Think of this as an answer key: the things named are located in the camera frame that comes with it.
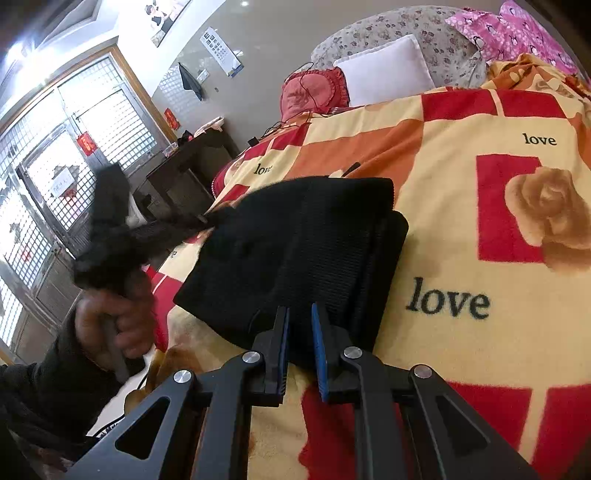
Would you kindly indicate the person's left hand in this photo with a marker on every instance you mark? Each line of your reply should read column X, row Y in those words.
column 134, row 323

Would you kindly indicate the person's left forearm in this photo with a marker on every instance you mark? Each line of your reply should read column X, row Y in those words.
column 51, row 392

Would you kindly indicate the pink penguin print blanket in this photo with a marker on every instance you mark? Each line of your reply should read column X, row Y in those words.
column 517, row 37

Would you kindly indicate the dark cloth hanging on wall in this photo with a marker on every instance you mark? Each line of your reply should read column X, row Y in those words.
column 190, row 81

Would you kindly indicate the white pillow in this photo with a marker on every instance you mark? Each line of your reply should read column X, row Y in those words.
column 388, row 74

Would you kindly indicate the pale pink cloth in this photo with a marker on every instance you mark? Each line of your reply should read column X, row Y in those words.
column 210, row 127

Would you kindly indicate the framed wall picture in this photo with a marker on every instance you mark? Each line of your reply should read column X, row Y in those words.
column 161, row 23

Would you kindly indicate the red orange checkered blanket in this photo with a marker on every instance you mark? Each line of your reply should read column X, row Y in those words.
column 461, row 258

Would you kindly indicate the eye chart wall poster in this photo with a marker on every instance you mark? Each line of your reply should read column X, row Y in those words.
column 221, row 48

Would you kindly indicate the red round frilled cushion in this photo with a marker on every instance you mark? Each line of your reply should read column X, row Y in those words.
column 309, row 92

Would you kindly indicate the dark wooden desk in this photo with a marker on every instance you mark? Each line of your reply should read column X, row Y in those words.
column 194, row 161

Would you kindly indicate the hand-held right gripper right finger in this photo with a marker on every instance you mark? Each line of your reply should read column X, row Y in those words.
column 319, row 355

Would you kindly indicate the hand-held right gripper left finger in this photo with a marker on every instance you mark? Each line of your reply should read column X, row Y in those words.
column 285, row 350

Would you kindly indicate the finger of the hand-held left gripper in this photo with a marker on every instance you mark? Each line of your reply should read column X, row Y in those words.
column 184, row 228

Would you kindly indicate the metal lattice door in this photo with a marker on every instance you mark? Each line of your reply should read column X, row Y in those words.
column 55, row 184

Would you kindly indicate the red paper wall decoration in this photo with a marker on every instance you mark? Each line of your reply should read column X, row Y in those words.
column 87, row 143
column 172, row 119

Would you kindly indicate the black pants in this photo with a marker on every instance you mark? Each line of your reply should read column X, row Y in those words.
column 295, row 240

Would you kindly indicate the grey floral bedding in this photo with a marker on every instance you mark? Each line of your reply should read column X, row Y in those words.
column 415, row 27

